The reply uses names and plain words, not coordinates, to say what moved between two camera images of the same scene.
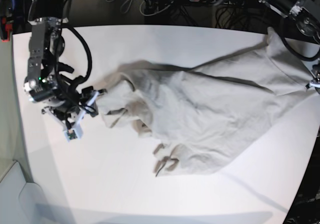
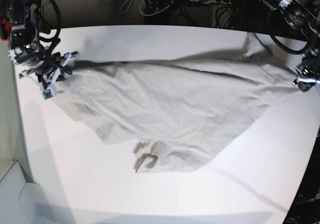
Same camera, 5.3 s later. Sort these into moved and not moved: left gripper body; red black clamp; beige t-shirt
Moved: left gripper body; beige t-shirt
Not moved: red black clamp
